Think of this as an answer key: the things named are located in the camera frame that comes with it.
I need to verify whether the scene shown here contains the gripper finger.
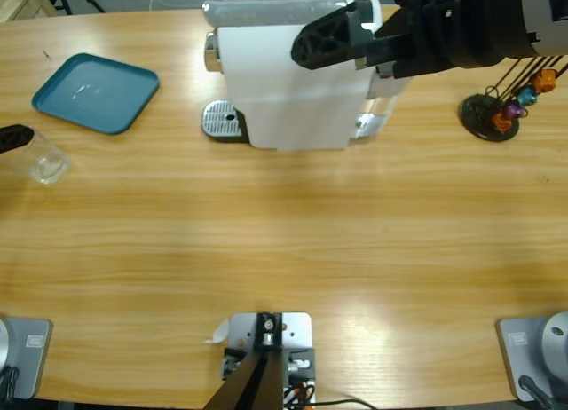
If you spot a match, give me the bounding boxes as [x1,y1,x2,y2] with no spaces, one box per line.
[0,123,36,154]

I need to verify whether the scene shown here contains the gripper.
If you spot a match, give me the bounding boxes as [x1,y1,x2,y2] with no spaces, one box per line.
[290,0,462,79]

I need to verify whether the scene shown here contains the clear drinking glass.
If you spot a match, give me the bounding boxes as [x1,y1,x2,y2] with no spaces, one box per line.
[0,124,72,185]

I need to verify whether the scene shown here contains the white capsule coffee machine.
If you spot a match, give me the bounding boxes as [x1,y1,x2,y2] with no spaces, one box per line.
[201,0,394,153]

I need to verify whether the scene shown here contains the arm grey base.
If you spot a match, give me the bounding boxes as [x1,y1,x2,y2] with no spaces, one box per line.
[495,311,568,402]
[0,317,53,401]

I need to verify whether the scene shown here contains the purple coffee capsule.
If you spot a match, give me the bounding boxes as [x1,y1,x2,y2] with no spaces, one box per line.
[503,99,527,121]

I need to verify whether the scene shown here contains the small teal coffee capsule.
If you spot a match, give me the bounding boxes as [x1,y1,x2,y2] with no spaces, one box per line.
[517,86,540,108]

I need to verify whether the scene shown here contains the clear water tank grey lid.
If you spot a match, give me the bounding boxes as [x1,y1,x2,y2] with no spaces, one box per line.
[367,67,418,118]

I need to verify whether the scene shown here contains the teal plastic tray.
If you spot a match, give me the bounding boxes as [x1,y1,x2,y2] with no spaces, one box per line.
[30,52,161,136]

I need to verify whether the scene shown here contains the black chair legs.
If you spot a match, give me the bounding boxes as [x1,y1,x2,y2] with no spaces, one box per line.
[42,0,107,16]

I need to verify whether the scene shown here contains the black capsule holder stand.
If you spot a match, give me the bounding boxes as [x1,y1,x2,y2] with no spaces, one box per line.
[459,54,568,143]

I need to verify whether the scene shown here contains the white paper tag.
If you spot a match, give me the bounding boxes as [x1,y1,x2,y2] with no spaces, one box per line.
[204,319,231,344]

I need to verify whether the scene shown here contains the white camera mount dark post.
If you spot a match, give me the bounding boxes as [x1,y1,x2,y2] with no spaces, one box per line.
[203,311,317,410]

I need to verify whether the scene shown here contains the orange wire bundle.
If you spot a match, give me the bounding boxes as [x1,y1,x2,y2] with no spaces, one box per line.
[283,380,314,405]

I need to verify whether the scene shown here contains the black mount cable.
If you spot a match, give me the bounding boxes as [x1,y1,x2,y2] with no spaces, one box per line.
[310,398,378,410]

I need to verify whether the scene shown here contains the black base cable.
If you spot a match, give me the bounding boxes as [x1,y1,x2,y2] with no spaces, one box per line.
[517,374,556,410]

